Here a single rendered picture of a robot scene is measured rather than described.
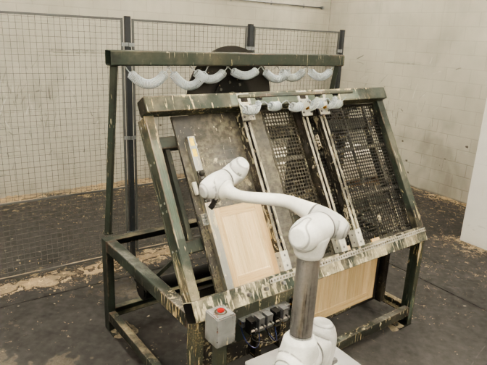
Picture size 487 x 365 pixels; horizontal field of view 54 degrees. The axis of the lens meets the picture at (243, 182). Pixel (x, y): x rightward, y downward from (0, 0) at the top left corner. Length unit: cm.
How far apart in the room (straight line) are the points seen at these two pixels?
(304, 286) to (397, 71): 693
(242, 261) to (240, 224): 23
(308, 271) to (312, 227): 21
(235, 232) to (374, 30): 662
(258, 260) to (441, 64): 582
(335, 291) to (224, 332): 149
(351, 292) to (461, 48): 495
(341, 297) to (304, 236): 211
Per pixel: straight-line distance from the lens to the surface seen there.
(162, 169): 281
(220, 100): 312
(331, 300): 393
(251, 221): 307
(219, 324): 257
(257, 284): 299
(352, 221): 357
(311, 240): 195
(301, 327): 218
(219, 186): 226
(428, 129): 838
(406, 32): 868
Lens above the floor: 232
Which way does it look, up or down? 17 degrees down
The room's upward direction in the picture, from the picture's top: 3 degrees clockwise
